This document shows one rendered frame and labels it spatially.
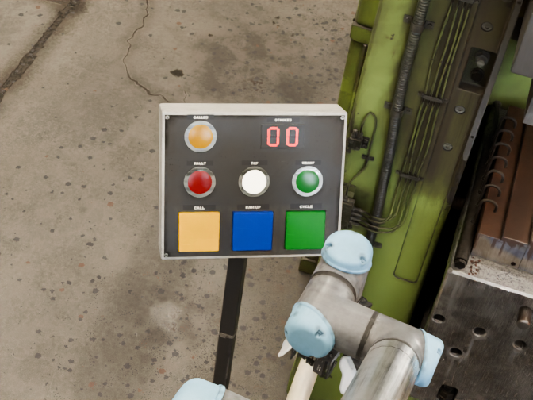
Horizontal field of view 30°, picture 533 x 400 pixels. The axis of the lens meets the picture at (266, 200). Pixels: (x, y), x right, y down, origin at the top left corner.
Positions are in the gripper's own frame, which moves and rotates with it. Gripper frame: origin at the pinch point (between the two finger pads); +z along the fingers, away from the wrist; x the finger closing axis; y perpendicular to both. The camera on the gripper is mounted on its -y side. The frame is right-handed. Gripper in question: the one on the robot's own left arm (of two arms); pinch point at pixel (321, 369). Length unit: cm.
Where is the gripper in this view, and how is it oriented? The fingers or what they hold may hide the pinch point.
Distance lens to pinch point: 177.3
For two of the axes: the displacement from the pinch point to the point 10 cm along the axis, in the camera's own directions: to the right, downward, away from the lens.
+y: -5.3, 5.7, -6.3
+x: 8.4, 4.5, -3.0
